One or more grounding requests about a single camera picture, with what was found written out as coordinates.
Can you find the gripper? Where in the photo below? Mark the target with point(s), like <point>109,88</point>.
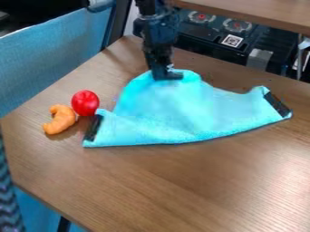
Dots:
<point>159,50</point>

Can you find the light blue cloth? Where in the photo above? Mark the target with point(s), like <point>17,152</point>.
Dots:
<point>181,111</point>

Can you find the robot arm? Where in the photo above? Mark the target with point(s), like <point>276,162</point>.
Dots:
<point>155,18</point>

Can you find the black toy stove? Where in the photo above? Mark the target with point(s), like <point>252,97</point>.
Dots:
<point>234,33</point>

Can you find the red toy tomato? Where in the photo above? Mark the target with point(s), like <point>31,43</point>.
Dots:
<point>85,102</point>

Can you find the orange toy croissant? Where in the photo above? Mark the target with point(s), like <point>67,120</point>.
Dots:
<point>61,119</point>

